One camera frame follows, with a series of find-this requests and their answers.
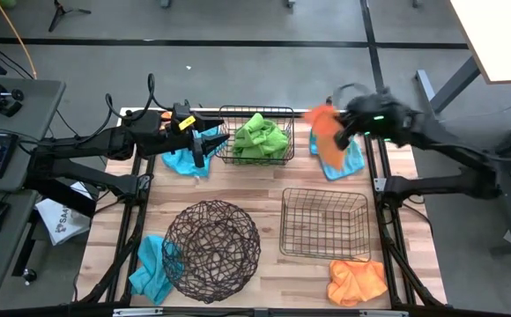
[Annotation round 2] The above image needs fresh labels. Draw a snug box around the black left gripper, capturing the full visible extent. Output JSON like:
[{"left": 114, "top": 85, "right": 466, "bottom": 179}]
[{"left": 149, "top": 113, "right": 231, "bottom": 170}]

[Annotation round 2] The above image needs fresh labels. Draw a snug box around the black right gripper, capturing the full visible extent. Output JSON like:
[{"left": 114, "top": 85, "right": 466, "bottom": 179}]
[{"left": 333, "top": 90, "right": 413, "bottom": 151}]

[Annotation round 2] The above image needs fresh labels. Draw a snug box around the blue microfiber towel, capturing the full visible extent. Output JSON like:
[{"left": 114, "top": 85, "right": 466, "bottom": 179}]
[
  {"left": 308, "top": 129, "right": 366, "bottom": 182},
  {"left": 127, "top": 233, "right": 185, "bottom": 306},
  {"left": 160, "top": 125, "right": 228, "bottom": 180}
]

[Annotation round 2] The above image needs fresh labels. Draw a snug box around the green microfiber towel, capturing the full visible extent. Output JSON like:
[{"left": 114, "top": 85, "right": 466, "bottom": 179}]
[
  {"left": 255, "top": 126, "right": 290, "bottom": 165},
  {"left": 232, "top": 113, "right": 278, "bottom": 165}
]

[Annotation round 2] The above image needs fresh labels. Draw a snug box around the grey table leg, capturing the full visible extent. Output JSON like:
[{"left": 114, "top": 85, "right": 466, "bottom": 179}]
[{"left": 413, "top": 55, "right": 481, "bottom": 115}]

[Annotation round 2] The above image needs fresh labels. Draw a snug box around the round brown woven basket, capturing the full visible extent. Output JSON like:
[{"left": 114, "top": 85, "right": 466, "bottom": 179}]
[{"left": 161, "top": 199, "right": 262, "bottom": 305}]

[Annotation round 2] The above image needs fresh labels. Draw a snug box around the white printed paper bag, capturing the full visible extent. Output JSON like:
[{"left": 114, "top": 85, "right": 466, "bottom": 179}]
[{"left": 34, "top": 182, "right": 93, "bottom": 247}]

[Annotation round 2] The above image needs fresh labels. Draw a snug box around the white table top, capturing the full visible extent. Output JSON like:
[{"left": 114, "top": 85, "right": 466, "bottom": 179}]
[{"left": 448, "top": 0, "right": 511, "bottom": 85}]

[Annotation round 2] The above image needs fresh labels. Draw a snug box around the grey computer desk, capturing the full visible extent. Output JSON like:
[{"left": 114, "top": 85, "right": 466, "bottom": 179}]
[{"left": 0, "top": 77, "right": 67, "bottom": 301}]

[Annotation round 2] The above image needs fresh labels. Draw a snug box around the black tripod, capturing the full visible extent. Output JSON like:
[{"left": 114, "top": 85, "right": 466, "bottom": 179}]
[{"left": 47, "top": 0, "right": 93, "bottom": 33}]

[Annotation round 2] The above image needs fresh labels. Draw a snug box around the black desk caster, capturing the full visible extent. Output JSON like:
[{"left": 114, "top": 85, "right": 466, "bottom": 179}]
[{"left": 21, "top": 267, "right": 39, "bottom": 286}]

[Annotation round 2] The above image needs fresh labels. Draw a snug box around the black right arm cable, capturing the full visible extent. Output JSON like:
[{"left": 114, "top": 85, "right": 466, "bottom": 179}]
[{"left": 330, "top": 81, "right": 372, "bottom": 109}]

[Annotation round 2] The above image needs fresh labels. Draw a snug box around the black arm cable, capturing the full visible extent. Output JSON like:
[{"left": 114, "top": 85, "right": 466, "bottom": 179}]
[
  {"left": 104, "top": 72, "right": 174, "bottom": 123},
  {"left": 330, "top": 81, "right": 372, "bottom": 109}
]

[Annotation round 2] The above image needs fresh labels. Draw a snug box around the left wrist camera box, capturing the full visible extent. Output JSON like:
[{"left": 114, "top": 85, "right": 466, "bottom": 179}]
[{"left": 170, "top": 101, "right": 195, "bottom": 133}]

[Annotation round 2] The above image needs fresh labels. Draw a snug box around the black wire basket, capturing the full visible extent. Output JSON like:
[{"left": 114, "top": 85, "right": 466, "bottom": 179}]
[{"left": 214, "top": 104, "right": 296, "bottom": 167}]

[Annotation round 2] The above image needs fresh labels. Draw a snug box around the gold wire basket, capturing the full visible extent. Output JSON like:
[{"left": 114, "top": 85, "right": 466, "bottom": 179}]
[{"left": 278, "top": 187, "right": 372, "bottom": 262}]

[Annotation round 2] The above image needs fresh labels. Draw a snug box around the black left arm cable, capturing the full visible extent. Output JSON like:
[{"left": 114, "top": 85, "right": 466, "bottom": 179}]
[{"left": 104, "top": 72, "right": 174, "bottom": 123}]

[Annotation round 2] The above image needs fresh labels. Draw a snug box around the black aluminium table frame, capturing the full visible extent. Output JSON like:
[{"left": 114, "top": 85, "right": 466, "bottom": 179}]
[{"left": 72, "top": 105, "right": 448, "bottom": 317}]

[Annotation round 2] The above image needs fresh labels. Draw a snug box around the black camera clamp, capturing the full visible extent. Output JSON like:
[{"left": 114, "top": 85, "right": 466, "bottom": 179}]
[{"left": 0, "top": 82, "right": 26, "bottom": 118}]

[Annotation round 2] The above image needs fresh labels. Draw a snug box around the yellow cable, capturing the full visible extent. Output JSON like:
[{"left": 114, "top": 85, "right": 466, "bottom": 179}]
[{"left": 0, "top": 0, "right": 39, "bottom": 80}]

